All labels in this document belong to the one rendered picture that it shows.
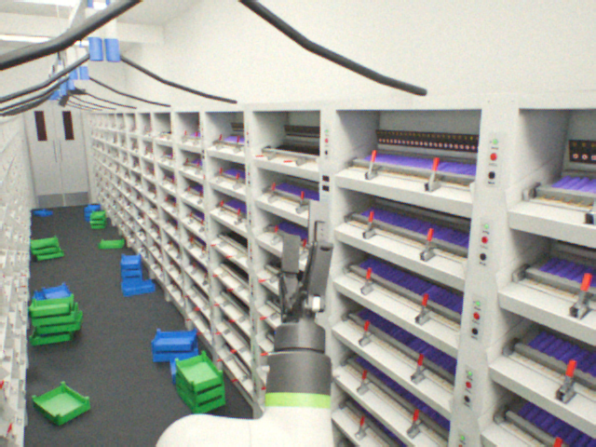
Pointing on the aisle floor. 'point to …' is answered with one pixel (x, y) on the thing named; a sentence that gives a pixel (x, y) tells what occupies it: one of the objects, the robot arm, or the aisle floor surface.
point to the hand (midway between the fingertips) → (304, 226)
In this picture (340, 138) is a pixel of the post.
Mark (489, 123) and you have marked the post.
